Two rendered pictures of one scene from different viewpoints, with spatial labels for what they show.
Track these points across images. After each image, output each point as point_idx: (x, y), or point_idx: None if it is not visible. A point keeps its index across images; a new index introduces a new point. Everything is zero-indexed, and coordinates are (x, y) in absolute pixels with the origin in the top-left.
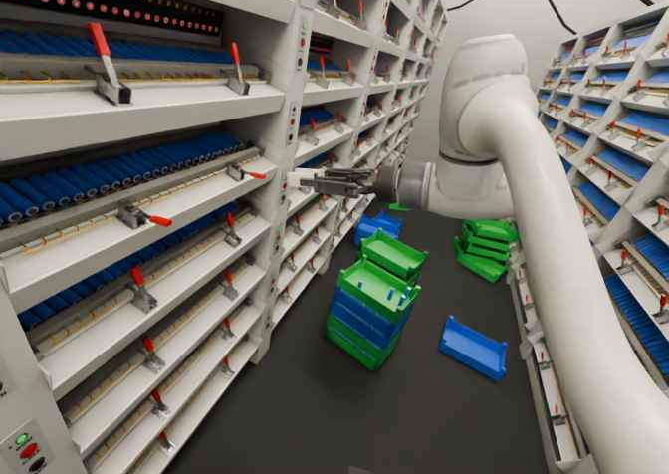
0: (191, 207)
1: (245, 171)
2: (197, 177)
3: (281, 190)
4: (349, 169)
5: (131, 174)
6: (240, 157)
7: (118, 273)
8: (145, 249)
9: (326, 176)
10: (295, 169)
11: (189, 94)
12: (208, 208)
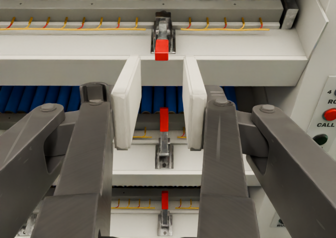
0: (12, 59)
1: (163, 35)
2: (86, 20)
3: (314, 121)
4: (309, 168)
5: None
6: (207, 10)
7: (6, 109)
8: (57, 100)
9: (107, 120)
10: (183, 59)
11: None
12: (69, 77)
